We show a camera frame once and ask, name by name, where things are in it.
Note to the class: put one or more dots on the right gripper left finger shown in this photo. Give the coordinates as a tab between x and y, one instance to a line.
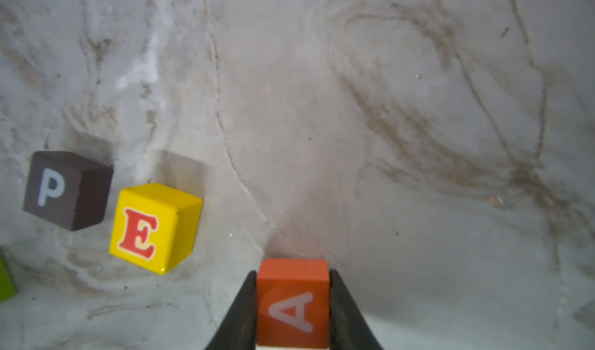
238	330

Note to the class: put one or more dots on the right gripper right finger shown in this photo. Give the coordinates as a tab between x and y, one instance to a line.
348	328

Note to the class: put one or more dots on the red A block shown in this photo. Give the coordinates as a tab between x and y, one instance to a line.
293	303

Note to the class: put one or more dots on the yellow E block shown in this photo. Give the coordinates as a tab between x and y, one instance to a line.
155	226

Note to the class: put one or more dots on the dark purple P block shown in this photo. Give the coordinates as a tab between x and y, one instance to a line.
67	190

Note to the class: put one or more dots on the green N block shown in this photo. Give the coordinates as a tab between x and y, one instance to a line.
7	285

